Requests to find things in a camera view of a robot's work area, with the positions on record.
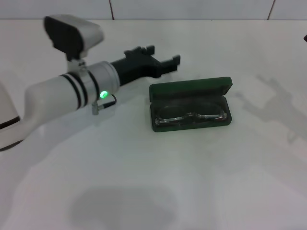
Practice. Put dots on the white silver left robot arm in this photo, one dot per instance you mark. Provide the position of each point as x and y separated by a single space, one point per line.
67 93

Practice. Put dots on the clear transparent glasses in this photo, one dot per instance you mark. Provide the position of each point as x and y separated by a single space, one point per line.
189 115

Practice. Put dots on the green glasses case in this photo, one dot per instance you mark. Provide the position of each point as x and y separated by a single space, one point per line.
189 92

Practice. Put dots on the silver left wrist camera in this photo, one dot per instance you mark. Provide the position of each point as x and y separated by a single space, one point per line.
72 36

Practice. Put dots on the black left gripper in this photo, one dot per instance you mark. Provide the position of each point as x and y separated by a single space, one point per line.
136 68

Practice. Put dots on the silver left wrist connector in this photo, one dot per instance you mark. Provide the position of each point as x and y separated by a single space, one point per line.
94 109

